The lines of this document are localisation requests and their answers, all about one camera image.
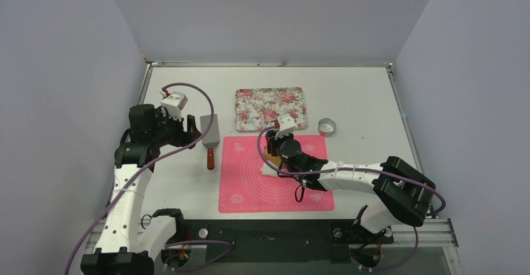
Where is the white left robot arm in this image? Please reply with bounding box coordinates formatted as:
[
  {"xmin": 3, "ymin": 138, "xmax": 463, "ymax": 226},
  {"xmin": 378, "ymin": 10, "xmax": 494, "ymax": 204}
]
[{"xmin": 80, "ymin": 104, "xmax": 201, "ymax": 274}]

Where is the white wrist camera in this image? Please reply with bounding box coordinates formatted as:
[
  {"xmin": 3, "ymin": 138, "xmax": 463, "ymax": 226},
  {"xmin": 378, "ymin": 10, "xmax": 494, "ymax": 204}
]
[
  {"xmin": 160, "ymin": 90, "xmax": 188, "ymax": 121},
  {"xmin": 274, "ymin": 113, "xmax": 296, "ymax": 139}
]

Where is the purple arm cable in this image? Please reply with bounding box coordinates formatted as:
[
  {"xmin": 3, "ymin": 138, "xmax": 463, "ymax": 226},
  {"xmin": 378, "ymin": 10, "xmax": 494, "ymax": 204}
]
[
  {"xmin": 63, "ymin": 82, "xmax": 236, "ymax": 275},
  {"xmin": 256, "ymin": 126, "xmax": 447, "ymax": 273}
]

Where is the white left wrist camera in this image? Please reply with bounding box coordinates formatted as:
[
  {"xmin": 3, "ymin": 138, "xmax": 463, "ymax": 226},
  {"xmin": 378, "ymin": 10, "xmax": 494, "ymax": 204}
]
[{"xmin": 160, "ymin": 90, "xmax": 188, "ymax": 121}]

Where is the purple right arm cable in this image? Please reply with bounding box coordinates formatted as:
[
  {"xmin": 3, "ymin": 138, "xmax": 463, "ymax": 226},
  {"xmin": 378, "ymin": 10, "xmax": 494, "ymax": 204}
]
[{"xmin": 256, "ymin": 126, "xmax": 447, "ymax": 273}]

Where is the white dough lump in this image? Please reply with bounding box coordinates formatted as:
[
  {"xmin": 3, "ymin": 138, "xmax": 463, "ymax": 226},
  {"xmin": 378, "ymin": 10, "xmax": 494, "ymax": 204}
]
[{"xmin": 261, "ymin": 163, "xmax": 278, "ymax": 177}]

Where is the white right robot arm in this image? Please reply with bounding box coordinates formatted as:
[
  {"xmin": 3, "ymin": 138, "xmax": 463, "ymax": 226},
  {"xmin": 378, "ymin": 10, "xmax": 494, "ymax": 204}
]
[{"xmin": 257, "ymin": 127, "xmax": 442, "ymax": 242}]

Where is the pink silicone baking mat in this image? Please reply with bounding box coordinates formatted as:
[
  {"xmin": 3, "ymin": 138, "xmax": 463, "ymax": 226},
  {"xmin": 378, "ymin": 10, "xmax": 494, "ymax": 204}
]
[{"xmin": 218, "ymin": 136, "xmax": 335, "ymax": 213}]

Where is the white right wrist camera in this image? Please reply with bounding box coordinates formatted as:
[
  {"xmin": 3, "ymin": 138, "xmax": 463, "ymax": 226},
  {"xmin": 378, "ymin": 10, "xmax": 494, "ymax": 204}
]
[{"xmin": 274, "ymin": 113, "xmax": 296, "ymax": 139}]

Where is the floral rectangular tray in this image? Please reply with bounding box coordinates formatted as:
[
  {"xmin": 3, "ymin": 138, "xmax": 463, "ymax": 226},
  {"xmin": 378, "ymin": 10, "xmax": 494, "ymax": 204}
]
[{"xmin": 234, "ymin": 87, "xmax": 308, "ymax": 132}]

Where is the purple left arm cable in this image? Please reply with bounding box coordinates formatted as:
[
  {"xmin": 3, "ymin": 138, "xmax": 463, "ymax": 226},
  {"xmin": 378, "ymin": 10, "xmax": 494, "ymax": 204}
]
[{"xmin": 63, "ymin": 82, "xmax": 236, "ymax": 275}]

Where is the wooden rolling pin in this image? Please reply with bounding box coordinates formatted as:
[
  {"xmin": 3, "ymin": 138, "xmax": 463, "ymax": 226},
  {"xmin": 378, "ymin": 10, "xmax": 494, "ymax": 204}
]
[{"xmin": 263, "ymin": 150, "xmax": 281, "ymax": 169}]

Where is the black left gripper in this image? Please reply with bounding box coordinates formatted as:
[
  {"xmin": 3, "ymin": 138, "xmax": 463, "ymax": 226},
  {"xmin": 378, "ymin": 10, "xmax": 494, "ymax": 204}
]
[{"xmin": 151, "ymin": 107, "xmax": 200, "ymax": 149}]

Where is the round metal dough cutter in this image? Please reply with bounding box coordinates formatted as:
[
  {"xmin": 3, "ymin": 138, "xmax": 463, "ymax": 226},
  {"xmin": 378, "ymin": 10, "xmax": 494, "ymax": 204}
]
[{"xmin": 317, "ymin": 118, "xmax": 336, "ymax": 138}]

